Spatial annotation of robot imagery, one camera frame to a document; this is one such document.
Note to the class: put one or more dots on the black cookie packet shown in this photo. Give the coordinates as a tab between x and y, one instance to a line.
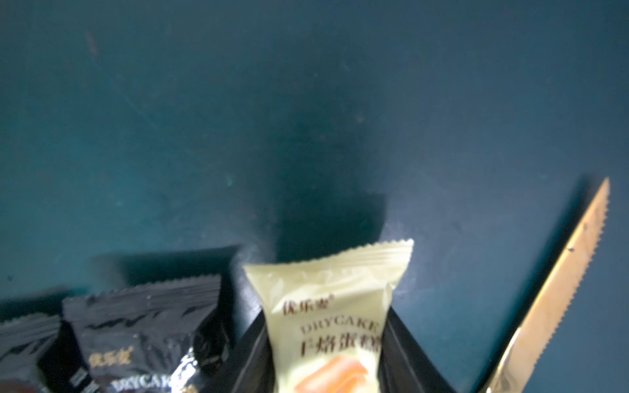
24	341
168	336

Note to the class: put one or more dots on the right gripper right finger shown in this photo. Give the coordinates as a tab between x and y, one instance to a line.
404	366

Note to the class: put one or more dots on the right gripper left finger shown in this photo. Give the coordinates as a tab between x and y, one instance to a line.
249	367

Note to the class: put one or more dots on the golden knife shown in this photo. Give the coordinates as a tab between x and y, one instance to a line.
545	313

